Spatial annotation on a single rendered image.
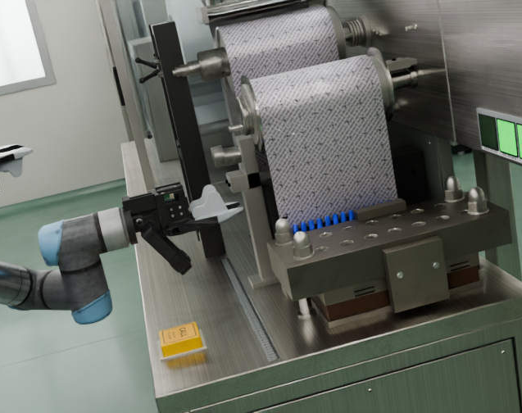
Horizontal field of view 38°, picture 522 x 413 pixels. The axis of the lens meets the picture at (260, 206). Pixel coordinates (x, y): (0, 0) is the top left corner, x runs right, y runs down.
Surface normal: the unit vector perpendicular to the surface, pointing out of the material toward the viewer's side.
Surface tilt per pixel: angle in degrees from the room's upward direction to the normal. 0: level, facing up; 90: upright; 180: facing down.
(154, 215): 89
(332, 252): 0
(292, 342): 0
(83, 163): 90
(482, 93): 90
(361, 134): 90
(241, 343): 0
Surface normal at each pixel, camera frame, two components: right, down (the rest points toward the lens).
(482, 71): -0.96, 0.24
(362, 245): -0.19, -0.94
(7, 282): 0.89, 0.03
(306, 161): 0.20, 0.24
